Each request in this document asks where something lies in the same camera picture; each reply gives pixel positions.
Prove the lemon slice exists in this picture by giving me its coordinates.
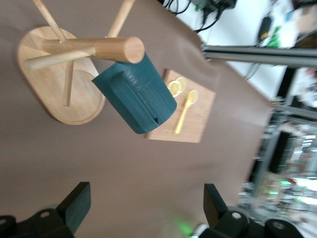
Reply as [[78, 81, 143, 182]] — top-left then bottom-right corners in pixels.
[[167, 80, 182, 98], [187, 89, 200, 105], [176, 76, 187, 92]]

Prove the yellow plastic fork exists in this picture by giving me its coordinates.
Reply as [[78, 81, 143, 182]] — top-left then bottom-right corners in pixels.
[[174, 89, 199, 135]]

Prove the brown table cover mat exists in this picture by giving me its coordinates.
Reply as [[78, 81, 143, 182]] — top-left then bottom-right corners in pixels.
[[0, 0, 273, 238]]

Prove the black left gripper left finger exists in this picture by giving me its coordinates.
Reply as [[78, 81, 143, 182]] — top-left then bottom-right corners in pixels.
[[0, 182, 91, 238]]

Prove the teal ceramic mug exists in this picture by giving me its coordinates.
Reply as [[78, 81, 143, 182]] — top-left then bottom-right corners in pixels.
[[91, 53, 178, 135]]

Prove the wooden mug tree rack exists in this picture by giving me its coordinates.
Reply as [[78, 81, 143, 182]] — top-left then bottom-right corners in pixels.
[[17, 0, 146, 126]]

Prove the aluminium frame beam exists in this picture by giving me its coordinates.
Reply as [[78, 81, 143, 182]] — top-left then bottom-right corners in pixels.
[[202, 44, 317, 69]]

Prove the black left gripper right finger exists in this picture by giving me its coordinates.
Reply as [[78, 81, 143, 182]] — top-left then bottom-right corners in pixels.
[[198, 183, 308, 238]]

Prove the bamboo cutting board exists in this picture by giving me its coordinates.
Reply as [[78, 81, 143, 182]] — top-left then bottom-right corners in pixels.
[[145, 68, 216, 144]]

